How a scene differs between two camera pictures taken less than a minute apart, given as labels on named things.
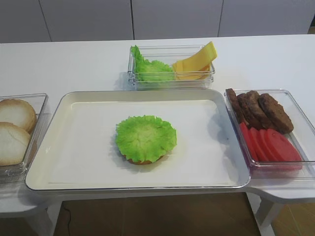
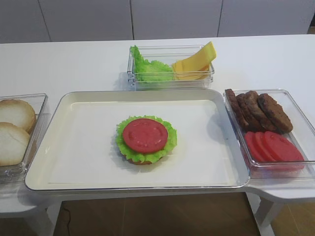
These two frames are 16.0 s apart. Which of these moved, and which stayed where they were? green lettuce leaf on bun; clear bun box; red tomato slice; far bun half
Moved: red tomato slice
Stayed: clear bun box; far bun half; green lettuce leaf on bun
